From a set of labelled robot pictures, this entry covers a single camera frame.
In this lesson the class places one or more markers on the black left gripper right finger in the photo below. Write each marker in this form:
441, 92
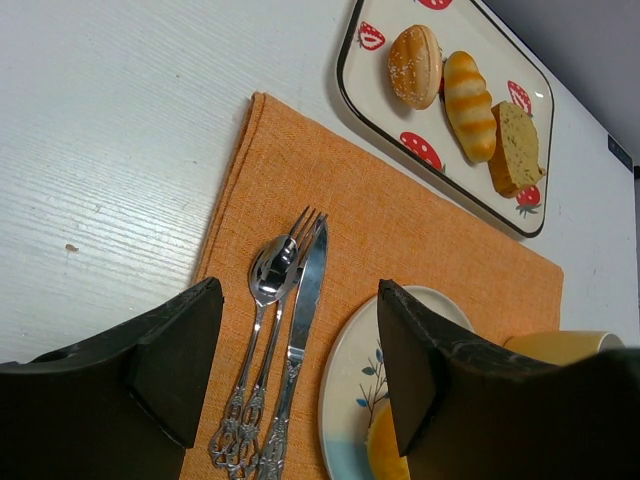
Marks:
466, 408

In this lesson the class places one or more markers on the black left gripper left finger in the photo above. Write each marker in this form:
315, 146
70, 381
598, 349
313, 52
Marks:
122, 404

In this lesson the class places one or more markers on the striped long bread roll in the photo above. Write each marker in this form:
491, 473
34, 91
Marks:
468, 107

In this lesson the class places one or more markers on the brown bread slice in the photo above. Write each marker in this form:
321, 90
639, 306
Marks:
514, 165

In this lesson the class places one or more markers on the small sesame bread roll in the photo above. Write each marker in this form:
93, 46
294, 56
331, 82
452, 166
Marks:
415, 66

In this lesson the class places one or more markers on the round plate with blue rim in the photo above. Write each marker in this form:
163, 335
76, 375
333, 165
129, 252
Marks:
353, 389

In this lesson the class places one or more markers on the yellow mug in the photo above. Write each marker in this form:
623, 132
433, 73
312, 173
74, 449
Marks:
563, 347

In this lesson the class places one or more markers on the silver fork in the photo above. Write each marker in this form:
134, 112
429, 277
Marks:
271, 279

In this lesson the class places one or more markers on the silver table knife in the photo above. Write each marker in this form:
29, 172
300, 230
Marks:
273, 454

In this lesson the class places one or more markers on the orange cloth placemat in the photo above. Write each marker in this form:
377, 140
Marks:
382, 225

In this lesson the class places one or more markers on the silver spoon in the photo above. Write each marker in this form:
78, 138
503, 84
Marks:
224, 439

